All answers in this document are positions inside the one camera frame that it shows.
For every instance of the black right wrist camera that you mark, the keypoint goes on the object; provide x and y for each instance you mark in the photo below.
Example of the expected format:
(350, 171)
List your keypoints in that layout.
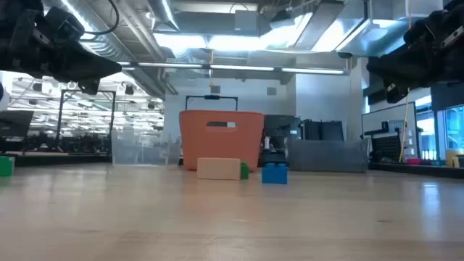
(426, 27)

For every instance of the long ceiling light bar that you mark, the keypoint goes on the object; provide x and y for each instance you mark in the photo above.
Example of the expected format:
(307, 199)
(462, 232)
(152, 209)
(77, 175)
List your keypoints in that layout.
(239, 67)

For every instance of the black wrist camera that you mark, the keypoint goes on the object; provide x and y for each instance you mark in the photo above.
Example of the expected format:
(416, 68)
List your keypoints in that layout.
(63, 21)
(426, 27)

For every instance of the white bottle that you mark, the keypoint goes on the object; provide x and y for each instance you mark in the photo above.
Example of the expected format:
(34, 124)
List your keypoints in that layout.
(267, 143)

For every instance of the orange plastic bin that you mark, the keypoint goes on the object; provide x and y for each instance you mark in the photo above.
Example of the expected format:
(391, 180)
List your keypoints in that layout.
(221, 143)

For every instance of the clear plastic bin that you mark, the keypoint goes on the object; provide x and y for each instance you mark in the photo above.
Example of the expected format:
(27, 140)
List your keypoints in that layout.
(145, 152)

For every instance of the black equipment cabinet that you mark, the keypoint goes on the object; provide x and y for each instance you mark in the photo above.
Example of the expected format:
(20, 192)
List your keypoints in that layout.
(281, 125)

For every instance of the green toy brick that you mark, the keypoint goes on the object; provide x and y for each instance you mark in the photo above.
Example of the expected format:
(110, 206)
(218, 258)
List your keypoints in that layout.
(245, 171)
(6, 166)

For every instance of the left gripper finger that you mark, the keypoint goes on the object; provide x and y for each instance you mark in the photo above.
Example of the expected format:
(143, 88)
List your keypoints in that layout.
(90, 75)
(94, 64)

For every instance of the grey ceiling junction box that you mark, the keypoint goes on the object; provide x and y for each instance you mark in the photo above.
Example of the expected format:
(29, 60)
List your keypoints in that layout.
(246, 20)

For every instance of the black computer monitor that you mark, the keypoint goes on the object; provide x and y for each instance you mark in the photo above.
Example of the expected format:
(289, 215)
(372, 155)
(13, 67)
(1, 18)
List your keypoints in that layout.
(14, 123)

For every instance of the silver round spiral duct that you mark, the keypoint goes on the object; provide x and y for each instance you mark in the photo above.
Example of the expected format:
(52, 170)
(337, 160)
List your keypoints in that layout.
(163, 12)

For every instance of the black dome camera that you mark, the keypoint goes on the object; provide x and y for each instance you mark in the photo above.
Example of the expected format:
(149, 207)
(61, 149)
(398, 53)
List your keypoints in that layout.
(344, 55)

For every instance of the grey wall vent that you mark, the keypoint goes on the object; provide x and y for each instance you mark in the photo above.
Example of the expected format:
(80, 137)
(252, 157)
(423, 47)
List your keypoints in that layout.
(271, 91)
(215, 89)

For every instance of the black storage crates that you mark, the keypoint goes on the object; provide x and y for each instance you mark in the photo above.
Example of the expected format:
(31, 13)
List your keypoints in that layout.
(322, 130)

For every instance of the grey partition panel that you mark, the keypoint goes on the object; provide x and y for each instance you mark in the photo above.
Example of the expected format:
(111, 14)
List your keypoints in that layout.
(377, 119)

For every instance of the red bowl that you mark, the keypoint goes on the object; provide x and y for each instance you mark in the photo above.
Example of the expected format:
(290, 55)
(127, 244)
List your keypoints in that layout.
(413, 161)

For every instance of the black pegboard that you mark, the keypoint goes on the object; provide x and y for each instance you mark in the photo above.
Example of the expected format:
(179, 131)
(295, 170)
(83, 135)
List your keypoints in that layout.
(386, 146)

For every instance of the grey plastic bin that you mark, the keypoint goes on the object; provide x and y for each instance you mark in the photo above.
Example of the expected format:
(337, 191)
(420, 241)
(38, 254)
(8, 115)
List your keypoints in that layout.
(326, 156)

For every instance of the black metal gantry frame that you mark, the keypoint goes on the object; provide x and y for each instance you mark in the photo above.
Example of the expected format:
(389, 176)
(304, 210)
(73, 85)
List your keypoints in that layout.
(87, 91)

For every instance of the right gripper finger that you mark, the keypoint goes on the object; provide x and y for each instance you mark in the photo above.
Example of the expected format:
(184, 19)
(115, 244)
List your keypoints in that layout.
(397, 64)
(397, 78)

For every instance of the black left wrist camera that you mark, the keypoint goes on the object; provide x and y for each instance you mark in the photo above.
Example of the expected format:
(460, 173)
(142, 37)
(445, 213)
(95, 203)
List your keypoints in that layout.
(63, 21)

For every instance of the plain wooden block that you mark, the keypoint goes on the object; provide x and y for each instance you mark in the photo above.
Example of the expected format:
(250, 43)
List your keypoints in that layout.
(218, 168)

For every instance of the black hanging spotlight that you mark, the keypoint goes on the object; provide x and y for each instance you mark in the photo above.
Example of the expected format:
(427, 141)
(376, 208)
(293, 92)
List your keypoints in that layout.
(129, 90)

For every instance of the blue toy brick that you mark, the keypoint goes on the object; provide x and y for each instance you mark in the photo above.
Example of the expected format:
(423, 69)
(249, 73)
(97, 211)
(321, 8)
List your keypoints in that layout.
(274, 174)

